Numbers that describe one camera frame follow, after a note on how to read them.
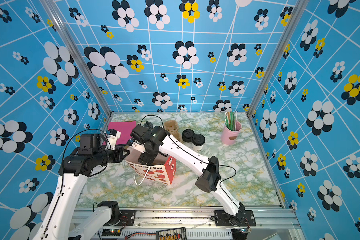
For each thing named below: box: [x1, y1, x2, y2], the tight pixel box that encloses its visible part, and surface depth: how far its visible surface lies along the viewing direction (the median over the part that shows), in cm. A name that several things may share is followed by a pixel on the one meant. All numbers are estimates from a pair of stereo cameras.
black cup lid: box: [191, 133, 206, 146], surface depth 93 cm
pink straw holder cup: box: [221, 120, 242, 145], surface depth 98 cm
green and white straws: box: [224, 111, 237, 132], surface depth 97 cm
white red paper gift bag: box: [124, 147, 177, 185], surface depth 69 cm
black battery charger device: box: [155, 227, 187, 240], surface depth 70 cm
